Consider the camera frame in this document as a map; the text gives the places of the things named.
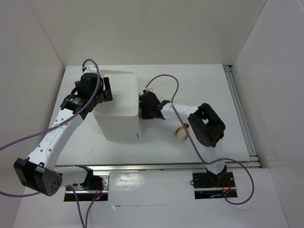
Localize aluminium front rail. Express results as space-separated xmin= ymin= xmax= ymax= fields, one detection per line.
xmin=57 ymin=161 xmax=212 ymax=173

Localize yellow black needle-nose pliers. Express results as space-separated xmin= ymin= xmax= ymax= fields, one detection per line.
xmin=174 ymin=125 xmax=190 ymax=141

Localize white bottom drawer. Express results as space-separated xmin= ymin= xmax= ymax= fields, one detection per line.
xmin=139 ymin=93 xmax=142 ymax=120

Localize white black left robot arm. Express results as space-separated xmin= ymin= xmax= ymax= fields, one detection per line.
xmin=14 ymin=73 xmax=113 ymax=196

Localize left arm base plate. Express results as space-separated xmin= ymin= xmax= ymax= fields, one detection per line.
xmin=63 ymin=172 xmax=110 ymax=202

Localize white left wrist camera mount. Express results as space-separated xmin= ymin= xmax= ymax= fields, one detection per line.
xmin=82 ymin=65 xmax=97 ymax=74

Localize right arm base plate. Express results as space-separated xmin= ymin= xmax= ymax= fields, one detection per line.
xmin=190 ymin=172 xmax=238 ymax=200

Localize white drawer cabinet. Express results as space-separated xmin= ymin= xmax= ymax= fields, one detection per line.
xmin=93 ymin=69 xmax=142 ymax=141

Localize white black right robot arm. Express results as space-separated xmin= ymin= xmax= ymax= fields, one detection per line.
xmin=139 ymin=90 xmax=227 ymax=186

